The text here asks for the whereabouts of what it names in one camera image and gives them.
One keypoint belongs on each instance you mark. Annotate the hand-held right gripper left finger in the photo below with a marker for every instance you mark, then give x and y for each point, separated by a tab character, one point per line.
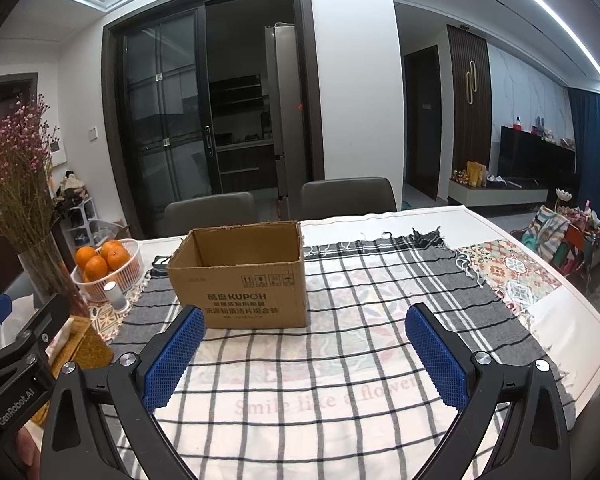
172	355

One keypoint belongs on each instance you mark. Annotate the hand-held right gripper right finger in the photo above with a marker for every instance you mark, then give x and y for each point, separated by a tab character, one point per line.
437	355

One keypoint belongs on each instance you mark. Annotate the brown cardboard box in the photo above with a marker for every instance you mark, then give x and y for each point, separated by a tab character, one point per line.
240	285

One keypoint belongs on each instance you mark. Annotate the person's left hand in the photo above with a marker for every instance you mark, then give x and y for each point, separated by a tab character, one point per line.
27	446

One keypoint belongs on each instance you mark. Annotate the glass vase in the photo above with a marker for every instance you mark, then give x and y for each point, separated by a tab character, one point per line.
50	275

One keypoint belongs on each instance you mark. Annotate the woven tissue box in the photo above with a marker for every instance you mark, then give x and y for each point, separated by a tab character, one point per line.
90	347

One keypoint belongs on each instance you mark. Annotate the orange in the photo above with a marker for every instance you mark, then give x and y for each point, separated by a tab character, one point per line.
85	256
96	268
112	246
118	259

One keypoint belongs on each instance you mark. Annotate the small white cylinder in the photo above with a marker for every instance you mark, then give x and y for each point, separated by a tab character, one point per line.
116	297

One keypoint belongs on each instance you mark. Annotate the white slatted fruit basket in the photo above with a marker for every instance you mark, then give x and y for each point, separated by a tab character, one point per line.
125	280

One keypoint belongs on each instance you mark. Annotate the black and white checked cloth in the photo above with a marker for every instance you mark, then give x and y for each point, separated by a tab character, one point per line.
330	360

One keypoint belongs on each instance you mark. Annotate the white shoe rack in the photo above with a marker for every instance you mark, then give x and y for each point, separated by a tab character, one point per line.
77	215

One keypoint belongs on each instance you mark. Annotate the grey dining chair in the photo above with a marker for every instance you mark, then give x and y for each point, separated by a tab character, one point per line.
210	215
347	197

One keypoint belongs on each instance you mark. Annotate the pink dried flower bouquet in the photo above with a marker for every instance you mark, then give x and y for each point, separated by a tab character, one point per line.
15	170

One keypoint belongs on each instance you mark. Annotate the chair with striped cloth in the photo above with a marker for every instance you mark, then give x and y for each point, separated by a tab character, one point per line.
560	240

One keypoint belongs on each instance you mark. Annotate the white television cabinet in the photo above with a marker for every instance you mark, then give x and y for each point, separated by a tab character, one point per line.
500	194

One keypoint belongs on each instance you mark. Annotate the brown entrance door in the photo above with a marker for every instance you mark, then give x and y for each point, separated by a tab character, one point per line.
5	97

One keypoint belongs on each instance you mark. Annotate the black television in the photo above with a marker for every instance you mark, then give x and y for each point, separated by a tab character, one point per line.
535	157

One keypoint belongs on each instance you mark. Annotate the dark wooden door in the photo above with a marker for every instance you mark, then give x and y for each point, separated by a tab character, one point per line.
422	120

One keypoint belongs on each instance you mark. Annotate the dark sliding glass door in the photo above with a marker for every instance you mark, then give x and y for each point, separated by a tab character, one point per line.
160	110

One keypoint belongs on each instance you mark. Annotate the blue curtain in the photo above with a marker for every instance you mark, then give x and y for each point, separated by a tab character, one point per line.
597	160

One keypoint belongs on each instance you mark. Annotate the silver refrigerator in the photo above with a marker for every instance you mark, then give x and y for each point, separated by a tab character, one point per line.
282	110

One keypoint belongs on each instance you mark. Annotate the white wall panel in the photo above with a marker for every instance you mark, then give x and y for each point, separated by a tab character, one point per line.
58	154

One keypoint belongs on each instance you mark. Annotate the white wall switch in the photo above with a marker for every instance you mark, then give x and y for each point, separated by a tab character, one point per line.
92	133

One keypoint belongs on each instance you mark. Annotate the wood slat wall panel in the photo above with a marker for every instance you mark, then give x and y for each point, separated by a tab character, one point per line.
470	105

